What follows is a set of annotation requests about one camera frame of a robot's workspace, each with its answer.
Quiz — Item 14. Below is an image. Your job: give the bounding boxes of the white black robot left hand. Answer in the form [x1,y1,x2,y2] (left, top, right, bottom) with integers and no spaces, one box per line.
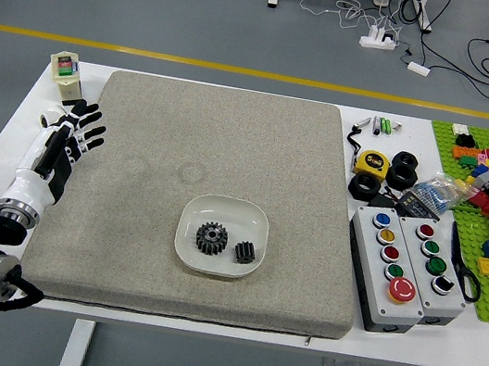
[1,89,112,218]

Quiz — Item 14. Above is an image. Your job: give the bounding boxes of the big black gear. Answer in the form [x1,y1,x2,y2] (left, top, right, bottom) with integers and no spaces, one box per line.
[193,219,232,259]

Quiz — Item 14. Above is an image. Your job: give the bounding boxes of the white square plate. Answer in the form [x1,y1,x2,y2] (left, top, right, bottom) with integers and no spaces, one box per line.
[169,189,275,284]

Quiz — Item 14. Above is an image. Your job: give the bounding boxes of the small black gear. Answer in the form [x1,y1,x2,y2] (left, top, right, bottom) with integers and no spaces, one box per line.
[230,239,257,268]

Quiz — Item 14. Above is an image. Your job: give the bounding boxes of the big black nut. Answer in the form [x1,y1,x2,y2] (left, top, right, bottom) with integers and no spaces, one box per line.
[385,161,420,193]
[346,170,384,203]
[390,149,421,171]

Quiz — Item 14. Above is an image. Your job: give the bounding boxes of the grey five-button control box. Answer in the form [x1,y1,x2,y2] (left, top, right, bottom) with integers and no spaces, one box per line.
[332,203,441,341]

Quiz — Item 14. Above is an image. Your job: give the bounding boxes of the grey four-button control box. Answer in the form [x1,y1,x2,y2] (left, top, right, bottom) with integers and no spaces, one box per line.
[383,213,481,332]

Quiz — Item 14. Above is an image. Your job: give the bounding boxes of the white pipe tee fitting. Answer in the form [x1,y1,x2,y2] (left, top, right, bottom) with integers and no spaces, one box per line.
[38,101,69,131]

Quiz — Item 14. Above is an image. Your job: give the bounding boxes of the grey-brown mat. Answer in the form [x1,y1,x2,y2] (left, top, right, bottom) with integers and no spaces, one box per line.
[13,58,389,352]

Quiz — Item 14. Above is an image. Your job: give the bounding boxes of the yellow tape measure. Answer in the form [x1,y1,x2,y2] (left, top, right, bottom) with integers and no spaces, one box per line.
[351,146,392,180]

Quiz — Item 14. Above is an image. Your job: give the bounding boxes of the white power strip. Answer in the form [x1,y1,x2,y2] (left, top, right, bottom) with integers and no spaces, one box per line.
[358,23,400,53]

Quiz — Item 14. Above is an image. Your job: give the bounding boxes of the black display module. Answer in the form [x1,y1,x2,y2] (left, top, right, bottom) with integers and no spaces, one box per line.
[396,189,444,222]

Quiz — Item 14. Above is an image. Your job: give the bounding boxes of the bag of blue parts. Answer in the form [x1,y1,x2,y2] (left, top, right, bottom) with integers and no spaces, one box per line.
[402,168,474,217]

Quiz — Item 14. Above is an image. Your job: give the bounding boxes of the white floor adapter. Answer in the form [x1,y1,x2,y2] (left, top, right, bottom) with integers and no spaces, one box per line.
[407,60,433,78]

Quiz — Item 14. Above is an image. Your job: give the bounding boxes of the orange brick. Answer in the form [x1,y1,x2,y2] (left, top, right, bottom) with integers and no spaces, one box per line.
[450,143,480,162]

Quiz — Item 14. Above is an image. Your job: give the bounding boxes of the black scissors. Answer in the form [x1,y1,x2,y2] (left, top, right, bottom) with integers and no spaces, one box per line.
[439,221,489,306]

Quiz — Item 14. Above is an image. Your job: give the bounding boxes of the black brick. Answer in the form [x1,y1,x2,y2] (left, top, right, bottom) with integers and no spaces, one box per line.
[454,133,477,150]

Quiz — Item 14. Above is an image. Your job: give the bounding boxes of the red big brick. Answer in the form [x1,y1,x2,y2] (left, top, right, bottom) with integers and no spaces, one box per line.
[464,187,489,215]

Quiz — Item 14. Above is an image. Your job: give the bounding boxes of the cream switch box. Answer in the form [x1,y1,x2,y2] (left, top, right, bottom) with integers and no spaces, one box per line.
[43,50,91,109]

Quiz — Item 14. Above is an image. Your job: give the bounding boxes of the silver stick with black lanyard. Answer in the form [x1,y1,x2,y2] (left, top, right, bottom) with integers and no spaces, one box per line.
[345,115,373,157]

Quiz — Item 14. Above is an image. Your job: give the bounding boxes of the black small module with wires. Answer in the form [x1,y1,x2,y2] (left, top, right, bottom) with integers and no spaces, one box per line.
[369,185,407,216]

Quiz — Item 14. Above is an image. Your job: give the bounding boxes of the white floor cable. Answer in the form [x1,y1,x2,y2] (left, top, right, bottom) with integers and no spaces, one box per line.
[257,0,408,37]

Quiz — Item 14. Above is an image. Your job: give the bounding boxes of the thin black floor cable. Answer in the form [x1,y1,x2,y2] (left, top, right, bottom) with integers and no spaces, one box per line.
[389,0,440,69]

